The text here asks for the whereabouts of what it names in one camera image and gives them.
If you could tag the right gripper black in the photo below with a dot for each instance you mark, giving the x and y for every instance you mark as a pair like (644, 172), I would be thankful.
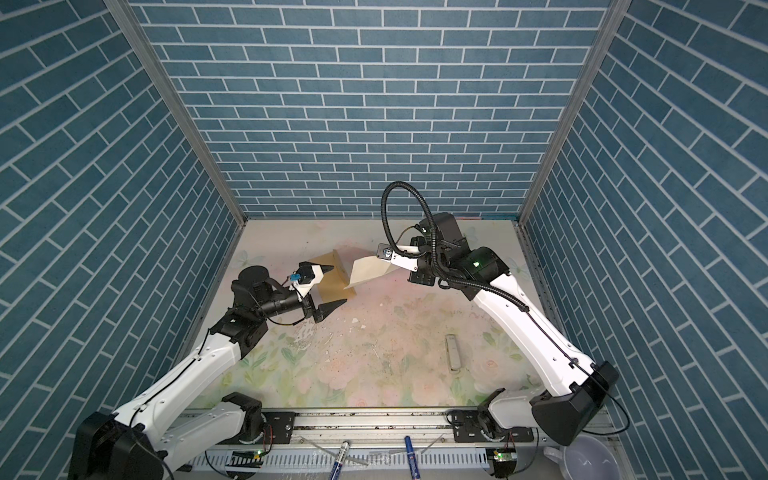
(421, 277)

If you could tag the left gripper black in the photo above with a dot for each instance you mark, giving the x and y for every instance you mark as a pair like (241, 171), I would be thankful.
(321, 312)

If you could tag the brown kraft envelope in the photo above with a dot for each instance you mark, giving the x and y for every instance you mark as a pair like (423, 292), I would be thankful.
(334, 285)

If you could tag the cream letter paper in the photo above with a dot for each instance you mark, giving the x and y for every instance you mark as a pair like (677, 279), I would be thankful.
(369, 268)

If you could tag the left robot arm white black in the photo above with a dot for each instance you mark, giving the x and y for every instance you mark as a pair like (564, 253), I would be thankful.
(138, 440)

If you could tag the blue white marker pen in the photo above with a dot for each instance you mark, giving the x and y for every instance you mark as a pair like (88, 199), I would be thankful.
(339, 461)

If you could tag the left circuit board green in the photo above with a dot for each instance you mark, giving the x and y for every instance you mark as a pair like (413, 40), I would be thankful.
(243, 464)

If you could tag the circuit board green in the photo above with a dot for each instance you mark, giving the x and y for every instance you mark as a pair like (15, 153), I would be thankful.
(243, 464)
(502, 462)

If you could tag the right circuit board green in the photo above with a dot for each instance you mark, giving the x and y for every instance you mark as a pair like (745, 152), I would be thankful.
(502, 462)

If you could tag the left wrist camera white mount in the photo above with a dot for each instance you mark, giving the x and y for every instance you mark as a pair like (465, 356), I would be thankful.
(303, 279)

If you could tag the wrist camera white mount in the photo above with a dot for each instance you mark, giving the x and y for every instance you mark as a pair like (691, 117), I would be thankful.
(303, 279)
(407, 261)

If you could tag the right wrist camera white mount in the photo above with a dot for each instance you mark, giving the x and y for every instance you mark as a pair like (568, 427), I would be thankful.
(407, 261)

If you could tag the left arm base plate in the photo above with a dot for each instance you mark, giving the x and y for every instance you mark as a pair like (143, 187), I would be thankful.
(268, 428)

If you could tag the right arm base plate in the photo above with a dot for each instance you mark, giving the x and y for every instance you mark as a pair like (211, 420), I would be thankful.
(474, 426)

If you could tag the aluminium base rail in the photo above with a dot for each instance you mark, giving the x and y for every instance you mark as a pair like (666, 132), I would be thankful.
(376, 438)

